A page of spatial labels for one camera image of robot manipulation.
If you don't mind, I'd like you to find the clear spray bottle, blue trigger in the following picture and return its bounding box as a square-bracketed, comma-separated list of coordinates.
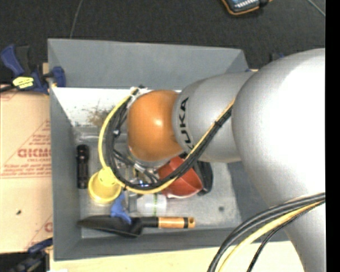
[110, 192, 169, 225]

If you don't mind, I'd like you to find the yellow plastic cup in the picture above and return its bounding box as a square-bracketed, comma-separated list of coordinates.
[87, 167, 123, 205]

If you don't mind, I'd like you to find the red bowl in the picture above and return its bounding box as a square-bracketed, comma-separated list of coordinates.
[158, 155, 204, 198]

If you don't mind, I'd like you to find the black round object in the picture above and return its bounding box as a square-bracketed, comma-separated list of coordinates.
[197, 160, 215, 194]

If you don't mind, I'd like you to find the grey metal bin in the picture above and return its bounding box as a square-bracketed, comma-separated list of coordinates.
[47, 38, 258, 261]

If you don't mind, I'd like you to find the brown cardboard board, red print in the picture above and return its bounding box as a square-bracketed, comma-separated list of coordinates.
[0, 84, 54, 255]

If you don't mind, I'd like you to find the black trowel with wooden handle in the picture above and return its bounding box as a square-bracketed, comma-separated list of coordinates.
[76, 215, 197, 238]

